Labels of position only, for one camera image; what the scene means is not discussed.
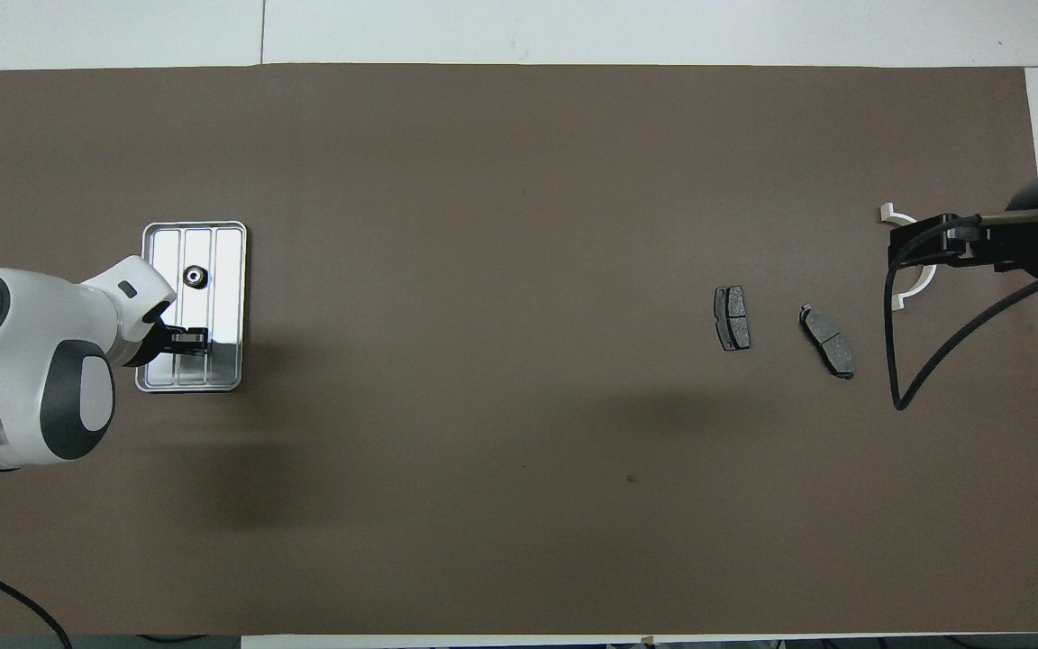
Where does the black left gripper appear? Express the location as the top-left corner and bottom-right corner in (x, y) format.
(127, 305), (211, 366)

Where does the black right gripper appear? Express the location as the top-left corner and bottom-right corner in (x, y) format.
(888, 169), (1038, 276)

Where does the silver metal tray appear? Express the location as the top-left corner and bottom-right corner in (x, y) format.
(134, 221), (248, 394)

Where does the curved grey brake pad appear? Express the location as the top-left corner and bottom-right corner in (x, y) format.
(799, 304), (856, 380)

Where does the rectangular grey brake pad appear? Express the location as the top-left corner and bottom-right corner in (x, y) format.
(715, 286), (751, 352)

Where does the brown table mat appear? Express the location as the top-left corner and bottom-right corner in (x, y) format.
(0, 62), (1038, 637)

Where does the white semicircular plastic bracket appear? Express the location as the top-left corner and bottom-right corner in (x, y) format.
(879, 204), (938, 313)

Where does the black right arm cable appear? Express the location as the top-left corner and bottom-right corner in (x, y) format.
(882, 211), (1038, 411)

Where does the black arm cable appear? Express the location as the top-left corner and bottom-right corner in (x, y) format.
(882, 211), (1038, 411)
(0, 557), (71, 649)

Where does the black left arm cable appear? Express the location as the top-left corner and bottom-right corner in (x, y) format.
(0, 557), (71, 649)

